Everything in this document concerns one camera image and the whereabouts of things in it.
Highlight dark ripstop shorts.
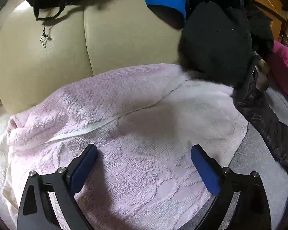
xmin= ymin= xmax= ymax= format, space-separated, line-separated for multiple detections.
xmin=233 ymin=55 xmax=288 ymax=174

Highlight grey bed sheet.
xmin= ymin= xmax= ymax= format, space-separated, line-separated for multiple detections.
xmin=182 ymin=85 xmax=288 ymax=229

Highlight pink terry towel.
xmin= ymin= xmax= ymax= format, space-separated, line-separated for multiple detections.
xmin=2 ymin=64 xmax=248 ymax=229

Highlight magenta pillow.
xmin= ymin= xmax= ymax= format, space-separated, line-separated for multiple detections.
xmin=267 ymin=41 xmax=288 ymax=97

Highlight black garment with blue lining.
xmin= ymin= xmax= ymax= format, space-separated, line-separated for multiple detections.
xmin=145 ymin=0 xmax=274 ymax=88

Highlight cream leather sofa back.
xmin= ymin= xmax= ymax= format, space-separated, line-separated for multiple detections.
xmin=0 ymin=0 xmax=181 ymax=115

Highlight wooden cabinet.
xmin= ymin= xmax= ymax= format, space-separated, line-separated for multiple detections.
xmin=254 ymin=0 xmax=288 ymax=42

